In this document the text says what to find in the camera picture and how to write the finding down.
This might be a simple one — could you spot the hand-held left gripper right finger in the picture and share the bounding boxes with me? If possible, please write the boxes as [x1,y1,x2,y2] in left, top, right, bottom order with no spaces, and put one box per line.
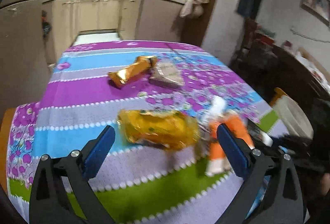
[217,123,307,224]

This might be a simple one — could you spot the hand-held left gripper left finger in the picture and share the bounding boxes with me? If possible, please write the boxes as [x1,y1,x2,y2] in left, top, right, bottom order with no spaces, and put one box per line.
[29,125,116,224]

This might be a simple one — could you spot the orange and white packet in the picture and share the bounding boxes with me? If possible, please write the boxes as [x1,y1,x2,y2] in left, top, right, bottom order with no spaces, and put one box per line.
[205,96,256,177]

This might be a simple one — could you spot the white plastic bucket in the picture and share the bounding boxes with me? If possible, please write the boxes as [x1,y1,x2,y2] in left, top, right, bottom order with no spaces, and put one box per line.
[269,95,314,139]

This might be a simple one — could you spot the yellow snack bag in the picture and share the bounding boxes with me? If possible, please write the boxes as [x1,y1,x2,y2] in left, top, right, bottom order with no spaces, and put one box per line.
[117,109,200,151]

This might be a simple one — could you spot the golden foil wrapper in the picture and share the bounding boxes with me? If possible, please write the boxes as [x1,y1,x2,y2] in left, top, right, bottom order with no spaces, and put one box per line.
[107,55,158,89]

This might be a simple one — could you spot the clear grey packet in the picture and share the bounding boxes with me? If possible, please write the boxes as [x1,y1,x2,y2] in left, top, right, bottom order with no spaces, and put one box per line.
[149,60,185,88]

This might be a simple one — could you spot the striped floral tablecloth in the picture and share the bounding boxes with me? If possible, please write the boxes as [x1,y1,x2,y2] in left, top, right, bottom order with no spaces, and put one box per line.
[6,40,286,224]

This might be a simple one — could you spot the light wooden chair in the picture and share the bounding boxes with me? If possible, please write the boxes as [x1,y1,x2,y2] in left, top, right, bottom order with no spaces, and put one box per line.
[273,87,290,101]

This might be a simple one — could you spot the dark wooden table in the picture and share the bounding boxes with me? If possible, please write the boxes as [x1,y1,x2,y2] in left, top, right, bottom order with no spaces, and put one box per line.
[232,41,330,111]

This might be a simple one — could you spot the beige base cabinets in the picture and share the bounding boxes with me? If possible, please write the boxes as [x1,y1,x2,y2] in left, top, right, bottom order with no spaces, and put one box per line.
[41,0,186,41]

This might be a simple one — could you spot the small dark hanging object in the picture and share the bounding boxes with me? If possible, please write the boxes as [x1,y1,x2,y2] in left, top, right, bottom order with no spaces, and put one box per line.
[41,10,52,39]

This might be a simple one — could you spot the white wall cable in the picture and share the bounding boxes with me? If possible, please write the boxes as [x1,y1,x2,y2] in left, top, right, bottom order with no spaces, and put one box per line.
[290,27,330,42]

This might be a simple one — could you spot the framed wall picture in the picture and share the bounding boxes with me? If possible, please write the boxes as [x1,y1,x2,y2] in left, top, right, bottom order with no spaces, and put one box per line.
[300,0,330,27]

